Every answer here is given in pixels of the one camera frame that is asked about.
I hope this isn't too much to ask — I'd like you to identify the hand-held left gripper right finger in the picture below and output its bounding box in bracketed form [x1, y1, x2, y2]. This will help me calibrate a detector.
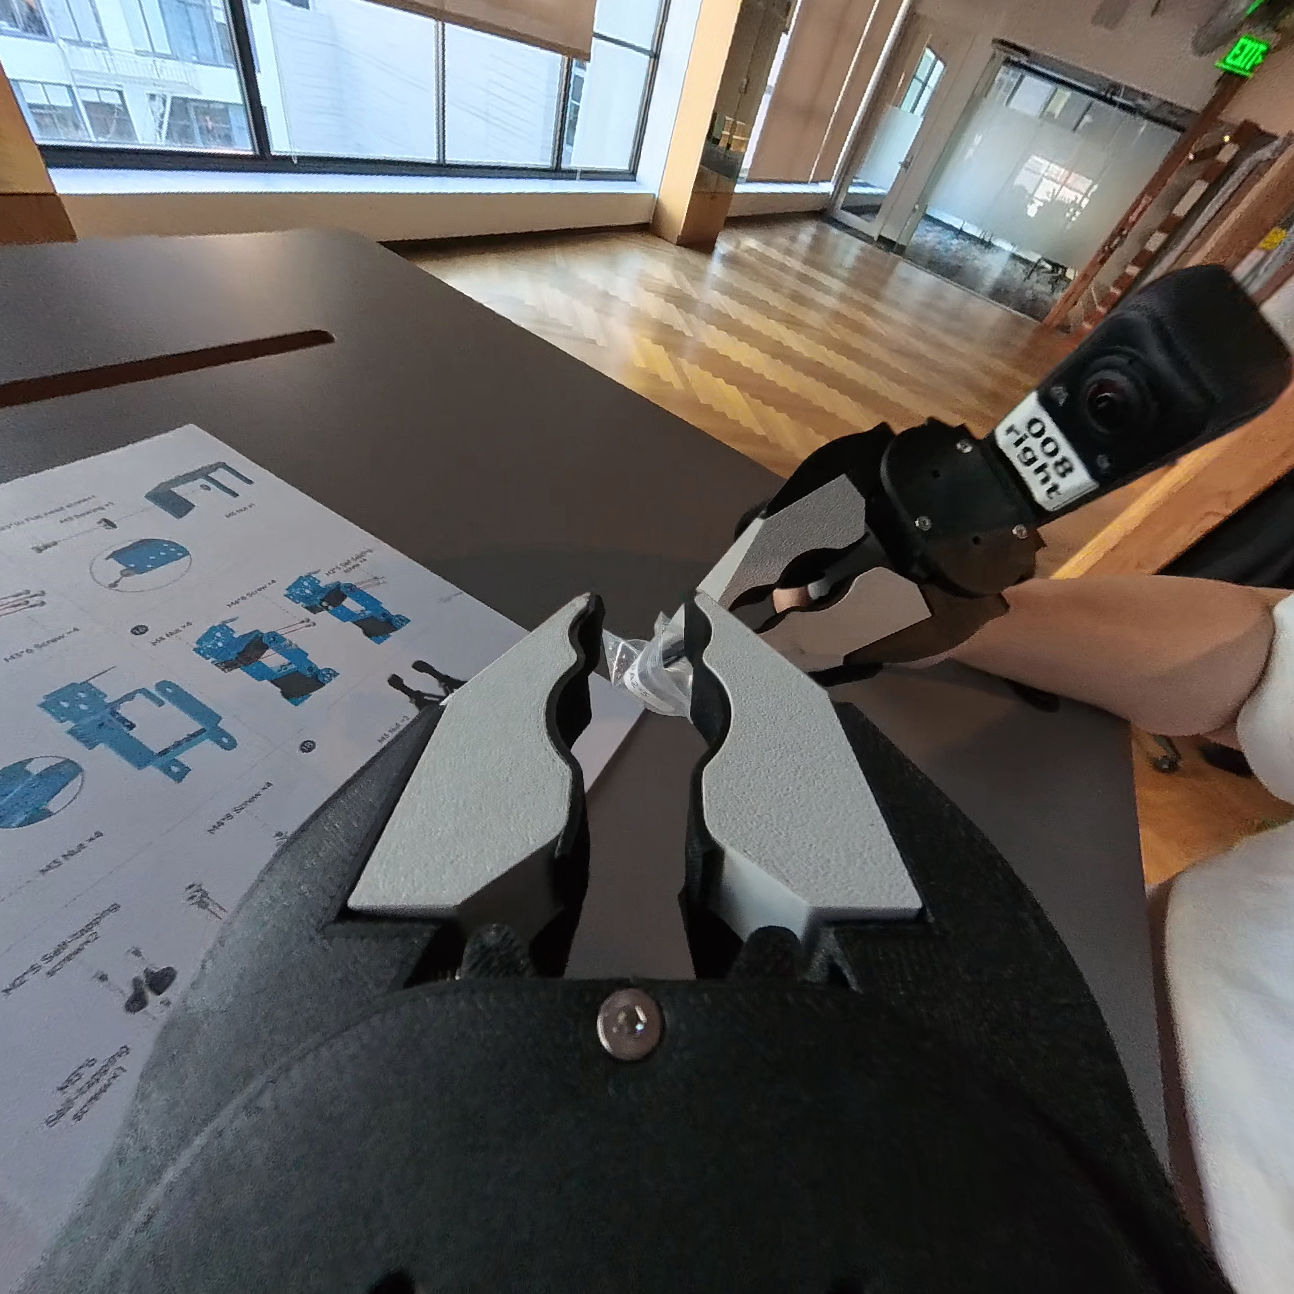
[681, 590, 923, 946]

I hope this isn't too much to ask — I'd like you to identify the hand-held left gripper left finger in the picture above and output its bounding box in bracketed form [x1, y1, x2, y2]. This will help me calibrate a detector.
[346, 594, 605, 921]

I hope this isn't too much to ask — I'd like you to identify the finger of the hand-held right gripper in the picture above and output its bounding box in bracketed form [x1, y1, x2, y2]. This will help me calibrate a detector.
[750, 564, 936, 668]
[696, 473, 873, 614]

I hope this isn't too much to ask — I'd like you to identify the small clear screw bag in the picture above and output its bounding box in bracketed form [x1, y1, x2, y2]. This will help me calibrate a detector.
[605, 607, 709, 720]

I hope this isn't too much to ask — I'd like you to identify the person's right forearm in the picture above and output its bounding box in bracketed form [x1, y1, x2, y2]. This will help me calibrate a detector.
[910, 573, 1277, 741]

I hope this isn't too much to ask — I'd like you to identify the dark grey desk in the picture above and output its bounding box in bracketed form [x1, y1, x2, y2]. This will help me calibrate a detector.
[0, 227, 1174, 1294]

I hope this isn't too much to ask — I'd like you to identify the frosted glass door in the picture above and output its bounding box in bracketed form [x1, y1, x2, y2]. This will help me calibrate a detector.
[828, 41, 1185, 309]

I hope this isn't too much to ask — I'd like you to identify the white assembly instruction booklet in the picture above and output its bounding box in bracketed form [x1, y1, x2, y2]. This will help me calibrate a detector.
[0, 424, 647, 1204]

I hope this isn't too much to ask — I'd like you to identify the person's white shirt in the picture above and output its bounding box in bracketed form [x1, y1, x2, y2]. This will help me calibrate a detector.
[1161, 590, 1294, 1294]

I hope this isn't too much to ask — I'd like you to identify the beige roller blind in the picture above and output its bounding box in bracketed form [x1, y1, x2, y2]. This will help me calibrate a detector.
[377, 0, 599, 63]

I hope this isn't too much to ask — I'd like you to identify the large glass window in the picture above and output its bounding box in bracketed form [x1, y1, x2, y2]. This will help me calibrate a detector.
[0, 0, 670, 180]

